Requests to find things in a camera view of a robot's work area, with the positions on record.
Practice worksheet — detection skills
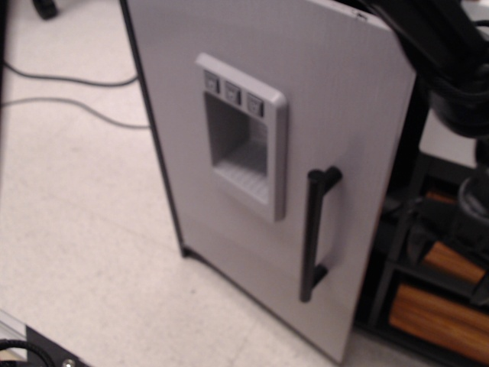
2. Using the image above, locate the grey toy fridge door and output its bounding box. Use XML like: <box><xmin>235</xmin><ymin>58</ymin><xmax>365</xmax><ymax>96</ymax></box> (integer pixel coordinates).
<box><xmin>122</xmin><ymin>1</ymin><xmax>415</xmax><ymax>362</ymax></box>

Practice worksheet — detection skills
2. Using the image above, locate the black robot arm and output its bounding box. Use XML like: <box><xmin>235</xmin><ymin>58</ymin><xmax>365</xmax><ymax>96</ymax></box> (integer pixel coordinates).
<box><xmin>362</xmin><ymin>1</ymin><xmax>488</xmax><ymax>263</ymax></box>

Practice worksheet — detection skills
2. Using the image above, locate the grey ice dispenser panel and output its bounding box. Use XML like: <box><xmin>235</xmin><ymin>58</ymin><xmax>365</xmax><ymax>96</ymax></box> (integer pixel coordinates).
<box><xmin>195</xmin><ymin>53</ymin><xmax>288</xmax><ymax>222</ymax></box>

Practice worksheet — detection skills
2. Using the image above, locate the upper wooden bin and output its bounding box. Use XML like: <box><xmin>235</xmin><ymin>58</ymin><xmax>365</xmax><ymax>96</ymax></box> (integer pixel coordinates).
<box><xmin>419</xmin><ymin>189</ymin><xmax>487</xmax><ymax>286</ymax></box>

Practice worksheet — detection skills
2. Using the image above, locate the wooden bin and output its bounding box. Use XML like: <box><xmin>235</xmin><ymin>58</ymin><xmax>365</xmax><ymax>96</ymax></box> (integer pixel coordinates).
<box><xmin>389</xmin><ymin>284</ymin><xmax>488</xmax><ymax>366</ymax></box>
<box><xmin>419</xmin><ymin>189</ymin><xmax>487</xmax><ymax>286</ymax></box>

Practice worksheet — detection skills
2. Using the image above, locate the lower wooden bin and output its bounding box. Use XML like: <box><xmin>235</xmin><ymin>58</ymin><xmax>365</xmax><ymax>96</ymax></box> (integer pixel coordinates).
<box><xmin>389</xmin><ymin>284</ymin><xmax>488</xmax><ymax>366</ymax></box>

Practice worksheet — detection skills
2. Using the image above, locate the black caster wheel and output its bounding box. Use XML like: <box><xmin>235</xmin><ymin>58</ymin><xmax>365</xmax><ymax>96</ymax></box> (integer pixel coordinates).
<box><xmin>32</xmin><ymin>0</ymin><xmax>58</xmax><ymax>21</ymax></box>

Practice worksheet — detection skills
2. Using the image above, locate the black door handle bar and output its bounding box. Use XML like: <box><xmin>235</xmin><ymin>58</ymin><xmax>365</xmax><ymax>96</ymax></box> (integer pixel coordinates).
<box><xmin>299</xmin><ymin>166</ymin><xmax>342</xmax><ymax>303</ymax></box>

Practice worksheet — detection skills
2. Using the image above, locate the black floor cable lower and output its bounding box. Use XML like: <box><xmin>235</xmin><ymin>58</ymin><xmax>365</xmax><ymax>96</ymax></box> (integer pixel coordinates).
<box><xmin>0</xmin><ymin>97</ymin><xmax>151</xmax><ymax>129</ymax></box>

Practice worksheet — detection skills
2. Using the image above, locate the black floor cable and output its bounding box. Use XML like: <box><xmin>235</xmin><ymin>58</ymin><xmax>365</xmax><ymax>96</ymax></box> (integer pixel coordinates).
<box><xmin>2</xmin><ymin>63</ymin><xmax>138</xmax><ymax>87</ymax></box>
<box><xmin>0</xmin><ymin>97</ymin><xmax>151</xmax><ymax>129</ymax></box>

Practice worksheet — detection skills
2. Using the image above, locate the dark fridge cabinet frame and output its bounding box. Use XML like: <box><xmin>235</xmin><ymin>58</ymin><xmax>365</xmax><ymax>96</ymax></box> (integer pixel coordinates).
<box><xmin>141</xmin><ymin>1</ymin><xmax>488</xmax><ymax>366</ymax></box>

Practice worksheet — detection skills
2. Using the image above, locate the black floor cable upper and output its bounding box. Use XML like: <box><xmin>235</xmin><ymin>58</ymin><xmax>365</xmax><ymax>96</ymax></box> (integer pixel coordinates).
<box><xmin>2</xmin><ymin>63</ymin><xmax>138</xmax><ymax>87</ymax></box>

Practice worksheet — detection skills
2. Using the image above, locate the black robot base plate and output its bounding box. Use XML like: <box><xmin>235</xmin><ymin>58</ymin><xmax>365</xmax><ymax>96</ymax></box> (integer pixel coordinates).
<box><xmin>25</xmin><ymin>326</ymin><xmax>89</xmax><ymax>367</ymax></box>

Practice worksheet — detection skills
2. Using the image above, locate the black braided cable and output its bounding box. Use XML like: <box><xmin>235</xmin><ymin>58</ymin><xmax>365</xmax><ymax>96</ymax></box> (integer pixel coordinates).
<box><xmin>0</xmin><ymin>336</ymin><xmax>54</xmax><ymax>367</ymax></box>

